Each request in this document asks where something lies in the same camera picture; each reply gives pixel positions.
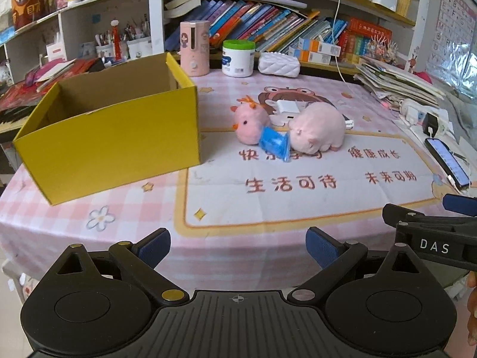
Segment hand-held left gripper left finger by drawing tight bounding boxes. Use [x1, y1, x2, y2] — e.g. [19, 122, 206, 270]
[39, 227, 188, 305]

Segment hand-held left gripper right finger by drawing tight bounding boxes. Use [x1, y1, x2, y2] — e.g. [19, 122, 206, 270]
[287, 227, 439, 303]

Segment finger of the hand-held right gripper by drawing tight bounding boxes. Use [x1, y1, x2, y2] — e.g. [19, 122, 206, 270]
[443, 194, 477, 217]
[382, 204, 477, 232]

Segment yellow cardboard box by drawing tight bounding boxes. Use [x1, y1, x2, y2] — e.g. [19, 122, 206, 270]
[12, 52, 204, 206]

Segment blue plastic packet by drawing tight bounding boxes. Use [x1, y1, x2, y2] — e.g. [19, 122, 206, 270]
[259, 127, 292, 164]

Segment pink pig plush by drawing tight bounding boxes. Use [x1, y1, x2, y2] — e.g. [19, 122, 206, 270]
[287, 102, 345, 153]

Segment pink chick plush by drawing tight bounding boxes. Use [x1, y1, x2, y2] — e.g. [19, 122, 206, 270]
[230, 97, 272, 146]

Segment person's right hand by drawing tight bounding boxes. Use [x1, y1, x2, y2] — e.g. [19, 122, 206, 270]
[466, 270, 477, 340]

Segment smartphone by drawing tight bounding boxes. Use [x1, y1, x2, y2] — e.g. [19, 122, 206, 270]
[425, 138, 472, 190]

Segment pink checked tablecloth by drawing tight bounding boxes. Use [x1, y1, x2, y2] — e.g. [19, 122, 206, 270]
[0, 68, 477, 289]

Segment black charger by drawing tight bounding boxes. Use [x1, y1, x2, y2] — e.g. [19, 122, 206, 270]
[422, 112, 442, 137]

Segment white power strip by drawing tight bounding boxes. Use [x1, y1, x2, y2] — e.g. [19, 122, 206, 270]
[399, 99, 450, 135]

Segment stack of papers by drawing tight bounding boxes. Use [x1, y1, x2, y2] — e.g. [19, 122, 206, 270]
[353, 60, 448, 112]

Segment white charger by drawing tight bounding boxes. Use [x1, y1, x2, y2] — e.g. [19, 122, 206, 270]
[276, 99, 301, 116]

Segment white quilted pouch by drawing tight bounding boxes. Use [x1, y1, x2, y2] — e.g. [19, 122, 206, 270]
[258, 52, 301, 78]

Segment black piano keyboard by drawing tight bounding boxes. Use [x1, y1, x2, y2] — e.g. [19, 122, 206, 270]
[0, 104, 36, 135]

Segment pink dispenser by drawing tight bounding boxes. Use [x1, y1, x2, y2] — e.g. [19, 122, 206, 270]
[180, 20, 211, 78]

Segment white jar green lid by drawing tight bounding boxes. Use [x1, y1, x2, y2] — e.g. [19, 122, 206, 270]
[222, 39, 256, 78]

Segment magenta folder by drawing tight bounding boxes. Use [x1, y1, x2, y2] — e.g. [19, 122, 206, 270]
[25, 60, 76, 92]

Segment red cloth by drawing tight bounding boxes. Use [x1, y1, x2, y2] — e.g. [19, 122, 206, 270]
[0, 58, 106, 112]

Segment red tassel ornament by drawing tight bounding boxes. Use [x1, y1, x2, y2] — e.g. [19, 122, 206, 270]
[111, 18, 124, 61]

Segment wooden bookshelf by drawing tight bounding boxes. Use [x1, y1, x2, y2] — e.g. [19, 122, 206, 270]
[162, 0, 419, 76]

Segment white box red stripe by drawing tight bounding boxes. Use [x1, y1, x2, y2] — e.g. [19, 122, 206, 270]
[46, 43, 68, 61]

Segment row of books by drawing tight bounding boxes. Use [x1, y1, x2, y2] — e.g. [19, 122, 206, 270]
[164, 0, 394, 66]

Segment white shelf unit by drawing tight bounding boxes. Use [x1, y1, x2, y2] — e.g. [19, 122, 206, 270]
[0, 0, 165, 84]

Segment thick lying books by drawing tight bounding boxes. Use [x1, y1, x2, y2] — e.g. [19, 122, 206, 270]
[164, 0, 209, 19]

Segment orange printed box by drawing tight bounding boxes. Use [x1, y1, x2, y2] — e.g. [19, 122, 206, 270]
[10, 0, 51, 30]

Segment alphabet wall poster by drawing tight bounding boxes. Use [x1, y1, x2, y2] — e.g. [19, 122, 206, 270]
[430, 0, 477, 87]

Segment white cable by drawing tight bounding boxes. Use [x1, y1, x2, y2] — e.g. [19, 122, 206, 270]
[332, 0, 354, 83]

